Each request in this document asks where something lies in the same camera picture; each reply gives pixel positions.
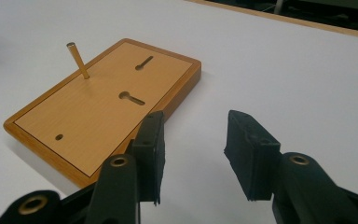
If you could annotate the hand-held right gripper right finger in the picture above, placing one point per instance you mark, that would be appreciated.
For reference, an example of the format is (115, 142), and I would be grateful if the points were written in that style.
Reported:
(251, 155)

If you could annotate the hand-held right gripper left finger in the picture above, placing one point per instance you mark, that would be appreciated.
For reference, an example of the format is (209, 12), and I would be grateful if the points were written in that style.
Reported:
(150, 155)

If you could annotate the wooden photo frame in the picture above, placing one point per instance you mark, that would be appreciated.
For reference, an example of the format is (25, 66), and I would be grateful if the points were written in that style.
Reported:
(90, 118)

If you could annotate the white table mat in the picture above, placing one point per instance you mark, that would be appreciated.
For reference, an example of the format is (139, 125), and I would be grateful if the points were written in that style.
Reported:
(276, 81)

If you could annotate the wooden peg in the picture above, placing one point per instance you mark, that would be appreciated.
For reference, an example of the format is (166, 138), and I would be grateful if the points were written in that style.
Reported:
(79, 62)

